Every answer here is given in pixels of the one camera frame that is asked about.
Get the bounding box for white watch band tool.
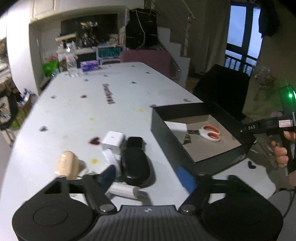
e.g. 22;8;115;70
102;149;121;176

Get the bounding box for beige power bank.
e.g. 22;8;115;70
54;151;79;180

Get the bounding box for black cardboard box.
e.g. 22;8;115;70
151;102;255;175

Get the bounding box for black oval case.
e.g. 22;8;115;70
120;147;151;187

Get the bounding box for white charger cube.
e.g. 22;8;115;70
101;131;125;155

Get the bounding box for black smartwatch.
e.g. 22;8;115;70
126;137;144;149

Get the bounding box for person's right hand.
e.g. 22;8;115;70
271;131;295;168

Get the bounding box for white cylinder object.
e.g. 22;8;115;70
108;182;140;199

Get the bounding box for orange white scissors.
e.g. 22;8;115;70
188;125;221;142

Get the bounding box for white power adapter in box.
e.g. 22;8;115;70
165;121;188;144

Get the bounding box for black office chair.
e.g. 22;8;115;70
193;64;250;121

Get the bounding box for white tablecloth with hearts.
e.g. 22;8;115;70
1;63;276;240

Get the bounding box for blue tissue box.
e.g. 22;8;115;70
80;60;100;72

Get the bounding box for clear water bottle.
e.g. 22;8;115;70
65;46;78;77

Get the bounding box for green plastic bag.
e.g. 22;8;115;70
43;61;58;77

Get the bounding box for teal poizon box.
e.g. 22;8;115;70
96;46;122;65

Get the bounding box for staircase with railing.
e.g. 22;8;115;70
157;0;197;61

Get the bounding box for white shelf rack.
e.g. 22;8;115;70
55;33;77;50

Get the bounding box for black hanging garment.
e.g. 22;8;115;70
125;8;159;50

